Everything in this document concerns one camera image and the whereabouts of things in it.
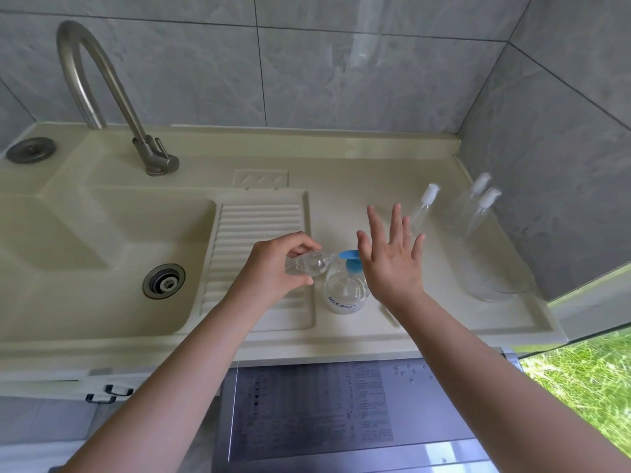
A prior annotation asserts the person's left hand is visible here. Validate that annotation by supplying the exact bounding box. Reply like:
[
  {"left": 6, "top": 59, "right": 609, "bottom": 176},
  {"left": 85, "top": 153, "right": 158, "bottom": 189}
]
[{"left": 226, "top": 231, "right": 322, "bottom": 313}]

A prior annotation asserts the person's right hand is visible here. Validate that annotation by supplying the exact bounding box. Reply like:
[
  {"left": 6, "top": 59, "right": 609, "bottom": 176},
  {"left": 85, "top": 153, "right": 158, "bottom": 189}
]
[{"left": 356, "top": 203, "right": 427, "bottom": 311}]

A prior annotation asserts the small clear bottle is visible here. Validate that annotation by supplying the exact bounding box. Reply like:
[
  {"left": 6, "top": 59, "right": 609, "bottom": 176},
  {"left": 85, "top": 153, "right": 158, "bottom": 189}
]
[
  {"left": 446, "top": 191, "right": 479, "bottom": 236},
  {"left": 409, "top": 183, "right": 441, "bottom": 235},
  {"left": 456, "top": 207, "right": 490, "bottom": 242},
  {"left": 284, "top": 250, "right": 339, "bottom": 278}
]

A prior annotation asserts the clear hand sanitizer pump bottle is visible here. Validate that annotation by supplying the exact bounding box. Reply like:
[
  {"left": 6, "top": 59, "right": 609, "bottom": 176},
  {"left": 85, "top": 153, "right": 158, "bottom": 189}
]
[{"left": 323, "top": 249, "right": 371, "bottom": 315}]

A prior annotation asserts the person's right forearm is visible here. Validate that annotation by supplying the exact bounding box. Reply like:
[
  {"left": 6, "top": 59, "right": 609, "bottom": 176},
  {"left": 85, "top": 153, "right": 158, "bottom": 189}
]
[{"left": 394, "top": 292, "right": 631, "bottom": 473}]

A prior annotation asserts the person's left forearm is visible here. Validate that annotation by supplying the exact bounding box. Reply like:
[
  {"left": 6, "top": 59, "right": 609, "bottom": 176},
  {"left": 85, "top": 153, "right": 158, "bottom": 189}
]
[{"left": 61, "top": 298, "right": 265, "bottom": 473}]

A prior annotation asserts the steel sink drain strainer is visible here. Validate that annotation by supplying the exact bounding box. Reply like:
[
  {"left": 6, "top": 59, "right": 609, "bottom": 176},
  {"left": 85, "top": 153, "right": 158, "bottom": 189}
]
[{"left": 143, "top": 263, "right": 187, "bottom": 301}]

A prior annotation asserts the grey washing machine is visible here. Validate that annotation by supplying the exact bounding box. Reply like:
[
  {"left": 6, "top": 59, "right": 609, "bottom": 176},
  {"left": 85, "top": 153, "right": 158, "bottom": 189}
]
[{"left": 212, "top": 347, "right": 523, "bottom": 473}]

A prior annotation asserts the cream sink with washboard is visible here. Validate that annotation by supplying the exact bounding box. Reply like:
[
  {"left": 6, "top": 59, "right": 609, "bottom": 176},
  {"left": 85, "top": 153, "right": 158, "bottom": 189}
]
[{"left": 0, "top": 122, "right": 568, "bottom": 397}]

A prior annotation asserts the glass window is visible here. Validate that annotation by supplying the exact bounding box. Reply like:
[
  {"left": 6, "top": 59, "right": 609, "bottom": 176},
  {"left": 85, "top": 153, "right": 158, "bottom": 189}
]
[{"left": 512, "top": 263, "right": 631, "bottom": 447}]

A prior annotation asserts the curved steel faucet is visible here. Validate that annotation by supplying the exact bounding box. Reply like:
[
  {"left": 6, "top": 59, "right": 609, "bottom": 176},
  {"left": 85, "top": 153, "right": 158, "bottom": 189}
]
[{"left": 56, "top": 20, "right": 180, "bottom": 177}]

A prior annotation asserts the white cabinet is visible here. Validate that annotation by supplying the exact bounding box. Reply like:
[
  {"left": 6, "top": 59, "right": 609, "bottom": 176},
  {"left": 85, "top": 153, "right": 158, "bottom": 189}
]
[{"left": 0, "top": 369, "right": 223, "bottom": 402}]

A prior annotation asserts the round steel hole cover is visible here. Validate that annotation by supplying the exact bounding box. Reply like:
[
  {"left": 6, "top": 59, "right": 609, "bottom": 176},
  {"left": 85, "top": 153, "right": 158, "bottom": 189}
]
[{"left": 5, "top": 137, "right": 57, "bottom": 165}]

